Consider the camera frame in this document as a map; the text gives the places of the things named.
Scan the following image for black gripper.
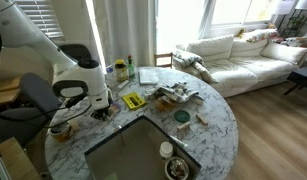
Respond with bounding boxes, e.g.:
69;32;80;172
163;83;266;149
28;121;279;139
90;107;112;123

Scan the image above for clear plastic card tray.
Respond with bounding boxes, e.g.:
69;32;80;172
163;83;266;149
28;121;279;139
107;102;123;118

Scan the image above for small tan wood block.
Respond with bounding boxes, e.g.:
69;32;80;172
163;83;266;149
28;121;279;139
70;119;81;132

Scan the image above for yellow flat card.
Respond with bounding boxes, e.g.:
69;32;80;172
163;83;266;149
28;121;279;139
121;91;148;111

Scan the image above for small white block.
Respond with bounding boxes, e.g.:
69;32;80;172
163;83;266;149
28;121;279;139
117;79;130;90

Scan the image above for open tin can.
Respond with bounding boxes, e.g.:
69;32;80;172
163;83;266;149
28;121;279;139
48;120;74;143

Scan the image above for blue cap clear bottle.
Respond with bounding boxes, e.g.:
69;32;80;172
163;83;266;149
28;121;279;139
104;65;115;76

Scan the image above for yellow lid dark jar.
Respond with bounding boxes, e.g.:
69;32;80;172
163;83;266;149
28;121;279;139
114;58;129;83

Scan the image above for red cap green sauce bottle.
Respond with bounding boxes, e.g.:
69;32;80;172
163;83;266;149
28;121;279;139
127;54;136;78

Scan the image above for white folded napkin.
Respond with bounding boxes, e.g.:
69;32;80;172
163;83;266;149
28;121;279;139
138;68;160;85

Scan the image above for orange glass jar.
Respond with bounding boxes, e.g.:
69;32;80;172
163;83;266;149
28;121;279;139
155;95;176;113

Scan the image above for grey office chair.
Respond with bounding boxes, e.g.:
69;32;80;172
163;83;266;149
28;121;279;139
0;72;66;148

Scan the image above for black chair back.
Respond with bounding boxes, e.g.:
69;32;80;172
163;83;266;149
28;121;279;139
57;43;93;64

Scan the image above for white plastic bottle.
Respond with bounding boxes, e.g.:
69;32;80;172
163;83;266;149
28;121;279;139
159;141;174;160

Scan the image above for striped dish towel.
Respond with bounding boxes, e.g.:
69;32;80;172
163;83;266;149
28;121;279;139
147;81;205;104

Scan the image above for green round lid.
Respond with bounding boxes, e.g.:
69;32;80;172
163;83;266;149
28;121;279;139
173;109;191;124

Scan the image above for white green tube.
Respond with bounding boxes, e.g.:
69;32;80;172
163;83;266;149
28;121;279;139
169;134;190;150

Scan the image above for small wooden block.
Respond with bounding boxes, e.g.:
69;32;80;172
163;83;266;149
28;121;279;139
196;113;210;125
176;121;192;131

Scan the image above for wooden chair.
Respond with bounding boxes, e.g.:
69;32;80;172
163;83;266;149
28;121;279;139
154;52;174;69

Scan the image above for white sheer curtain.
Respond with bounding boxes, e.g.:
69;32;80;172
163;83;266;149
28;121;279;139
92;0;157;68

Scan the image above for round bowl with food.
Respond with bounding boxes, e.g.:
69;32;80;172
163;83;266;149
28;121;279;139
164;155;191;180

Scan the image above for brown cardboard box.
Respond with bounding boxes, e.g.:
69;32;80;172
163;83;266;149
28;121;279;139
0;136;42;180

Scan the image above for wooden side table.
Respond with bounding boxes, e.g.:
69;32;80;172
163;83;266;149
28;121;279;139
0;76;22;108

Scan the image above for folded grey white blanket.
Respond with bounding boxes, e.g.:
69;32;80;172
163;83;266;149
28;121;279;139
172;49;220;84

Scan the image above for white window blinds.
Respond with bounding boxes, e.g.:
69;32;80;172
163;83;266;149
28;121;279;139
14;0;66;40

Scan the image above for white sofa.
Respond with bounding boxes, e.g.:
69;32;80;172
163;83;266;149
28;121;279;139
175;28;307;99

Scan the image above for bright window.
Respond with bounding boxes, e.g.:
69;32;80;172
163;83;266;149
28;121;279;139
206;0;284;29

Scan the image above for patterned sofa pillow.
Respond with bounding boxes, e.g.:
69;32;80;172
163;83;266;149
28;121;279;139
241;28;279;44

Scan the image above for black coffee table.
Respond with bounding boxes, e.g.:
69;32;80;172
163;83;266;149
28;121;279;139
282;64;307;98

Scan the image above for floral cushion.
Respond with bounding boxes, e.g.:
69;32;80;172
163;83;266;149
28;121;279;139
281;35;307;51

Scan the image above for green house plant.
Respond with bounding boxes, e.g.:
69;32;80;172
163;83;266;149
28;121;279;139
286;13;307;34

